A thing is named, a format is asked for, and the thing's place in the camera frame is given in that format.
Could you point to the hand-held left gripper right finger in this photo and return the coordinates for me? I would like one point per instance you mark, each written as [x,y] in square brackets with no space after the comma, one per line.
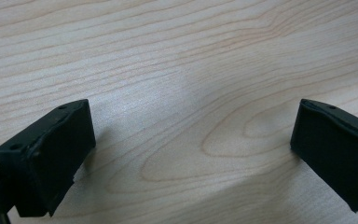
[335,146]

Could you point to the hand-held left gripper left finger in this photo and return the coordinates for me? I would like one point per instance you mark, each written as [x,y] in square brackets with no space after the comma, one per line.
[48,155]

